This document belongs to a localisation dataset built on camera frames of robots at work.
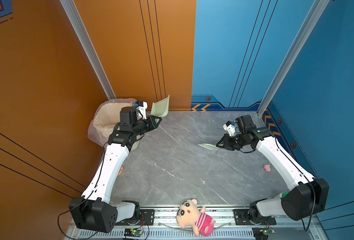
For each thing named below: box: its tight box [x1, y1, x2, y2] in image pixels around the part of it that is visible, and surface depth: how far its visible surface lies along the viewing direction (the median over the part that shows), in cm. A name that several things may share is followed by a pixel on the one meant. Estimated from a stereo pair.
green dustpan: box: [150, 95, 170, 123], surface depth 81 cm
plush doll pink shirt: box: [176, 199, 216, 237], surface depth 68 cm
